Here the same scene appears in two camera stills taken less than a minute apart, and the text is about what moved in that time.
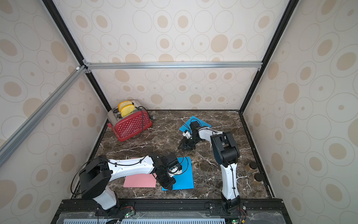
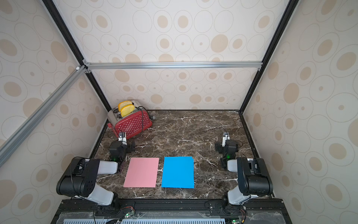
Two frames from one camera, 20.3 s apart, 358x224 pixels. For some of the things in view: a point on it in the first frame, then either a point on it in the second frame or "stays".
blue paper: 186,126 → 178,172
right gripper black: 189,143 → 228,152
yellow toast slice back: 123,104 stays
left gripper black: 168,185 → 128,149
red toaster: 124,128 stays
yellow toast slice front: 127,109 stays
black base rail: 169,211 stays
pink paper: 140,180 stays
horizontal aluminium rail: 89,67 stays
